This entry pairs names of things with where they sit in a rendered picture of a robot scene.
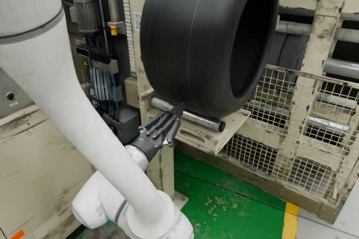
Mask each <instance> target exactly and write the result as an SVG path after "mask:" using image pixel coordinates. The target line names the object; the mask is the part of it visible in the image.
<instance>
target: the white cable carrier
mask: <svg viewBox="0 0 359 239"><path fill-rule="evenodd" d="M123 2H124V4H123V6H126V7H124V10H125V12H124V13H125V14H126V15H125V18H127V19H125V21H126V29H127V36H128V37H127V40H128V43H129V44H128V47H129V48H128V50H129V56H130V58H129V60H130V63H131V64H130V66H131V67H130V69H132V70H131V71H133V72H136V65H135V53H134V42H133V35H132V25H131V14H130V3H129V0H123Z"/></svg>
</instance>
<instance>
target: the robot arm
mask: <svg viewBox="0 0 359 239"><path fill-rule="evenodd" d="M0 67H1V68H2V69H3V70H4V71H5V72H6V73H7V74H8V75H9V76H10V77H11V78H12V79H13V80H14V81H15V82H16V83H17V84H18V85H19V86H20V87H21V88H22V89H23V90H24V91H25V92H26V93H27V94H28V95H29V97H30V98H31V99H32V100H33V101H34V102H35V103H36V104H37V105H38V106H39V108H40V109H41V110H42V111H43V113H45V114H46V116H47V117H48V118H49V119H50V120H51V122H52V123H53V124H54V125H55V126H56V127H57V128H58V129H59V130H60V132H61V133H62V134H63V135H64V136H65V137H66V138H67V139H68V140H69V141H70V142H71V143H72V144H73V145H74V146H75V147H76V148H77V149H78V151H79V152H80V153H81V154H82V155H83V156H84V157H85V158H86V159H87V160H88V161H89V162H90V163H91V164H92V165H93V166H94V167H95V168H96V169H97V171H96V172H95V173H94V174H93V175H92V176H91V177H90V179H89V180H88V181H87V182H86V183H85V184H84V186H83V187H82V188H81V190H80V191H79V192H78V194H77V195H76V197H75V199H74V201H73V202H72V211H73V214H74V215H75V217H76V219H77V220H78V221H79V222H81V223H82V224H83V225H85V226H86V227H88V228H89V229H94V228H97V227H100V226H102V225H104V224H105V223H106V222H107V221H108V220H110V221H112V222H114V223H116V224H117V225H118V226H119V227H121V228H122V229H123V231H124V232H125V233H126V234H127V235H128V236H129V237H130V238H131V239H193V238H194V233H193V227H192V225H191V223H190V222H189V220H188V219H187V217H186V216H185V215H184V214H183V213H182V212H181V211H180V209H179V208H178V207H177V206H176V205H175V203H174V202H173V201H172V200H171V198H170V197H169V196H168V195H167V194H166V193H164V192H162V191H160V190H157V189H156V188H155V186H154V185H153V183H152V182H151V181H150V179H149V178H148V177H147V175H146V174H145V173H144V172H145V171H146V170H147V168H148V167H149V162H150V161H151V160H152V158H153V157H154V156H155V155H156V154H157V152H158V150H159V149H161V148H162V147H163V146H169V147H170V148H171V147H172V146H173V140H174V138H175V136H176V134H177V132H178V129H179V128H180V126H181V120H180V117H181V116H182V115H183V111H184V110H185V109H186V107H187V106H186V101H184V100H181V101H180V102H179V103H178V105H177V106H176V107H173V108H172V109H171V110H170V111H166V113H164V112H161V113H160V114H158V115H157V116H156V117H154V118H152V119H151V120H150V121H148V122H147V123H145V124H144V125H141V126H139V127H138V129H139V132H140V135H139V137H137V138H136V139H135V140H134V141H133V142H132V143H131V144H130V145H126V146H123V145H122V143H121V142H120V141H119V140H118V138H117V137H116V136H115V134H114V133H113V132H112V131H111V129H110V128H109V127H108V126H107V124H106V123H105V122H104V120H103V119H102V118H101V117H100V115H99V114H98V113H97V111H96V110H95V109H94V107H93V106H92V104H91V103H90V101H89V100H88V98H87V96H86V95H85V94H84V92H83V90H82V88H81V86H80V84H79V82H78V79H77V76H76V73H75V69H74V65H73V60H72V54H71V49H70V45H69V40H68V32H67V25H66V18H65V12H64V8H63V5H62V2H61V0H0ZM169 131H170V132H169ZM168 132H169V134H168V137H167V138H166V139H165V141H164V138H165V137H166V134H167V133H168Z"/></svg>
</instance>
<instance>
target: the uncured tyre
mask: <svg viewBox="0 0 359 239"><path fill-rule="evenodd" d="M278 10H279V0H145V2H144V6H143V10H142V15H141V22H140V30H139V43H140V50H141V56H142V62H143V66H144V70H145V73H146V76H147V79H148V80H149V83H150V85H151V86H152V88H153V89H154V91H155V92H156V93H157V94H158V95H159V96H160V97H162V98H163V99H165V100H166V101H167V102H169V103H172V104H174V105H178V103H179V102H180V101H181V100H184V101H186V106H187V107H186V109H188V110H191V111H193V112H196V113H199V114H202V115H205V116H207V117H214V118H222V117H226V116H228V115H230V114H232V113H234V112H236V111H238V110H239V109H241V108H242V107H243V106H244V105H245V104H246V102H247V101H248V100H249V98H250V97H251V95H252V94H253V92H254V90H255V88H256V86H257V84H258V82H259V80H260V78H261V76H262V73H263V71H264V68H265V66H266V63H267V60H268V56H269V53H270V50H271V46H272V42H273V39H274V34H275V30H276V24H277V18H278Z"/></svg>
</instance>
